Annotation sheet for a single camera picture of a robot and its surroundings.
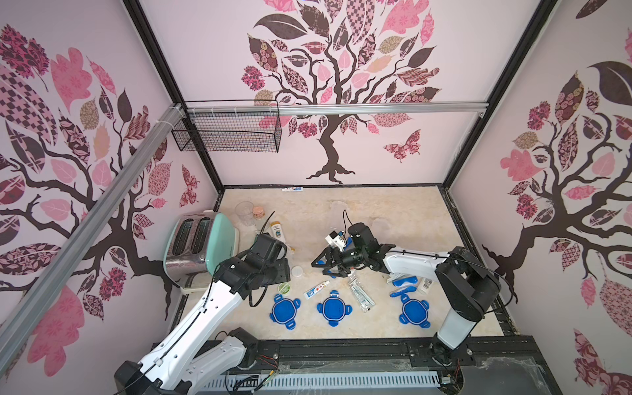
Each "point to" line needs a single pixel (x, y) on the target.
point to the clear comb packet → (364, 299)
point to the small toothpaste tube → (309, 292)
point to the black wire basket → (230, 125)
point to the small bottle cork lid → (258, 212)
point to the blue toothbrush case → (404, 285)
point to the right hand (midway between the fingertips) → (316, 268)
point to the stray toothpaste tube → (293, 189)
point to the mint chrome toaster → (197, 243)
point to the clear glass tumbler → (244, 210)
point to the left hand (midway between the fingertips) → (277, 277)
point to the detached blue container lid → (415, 312)
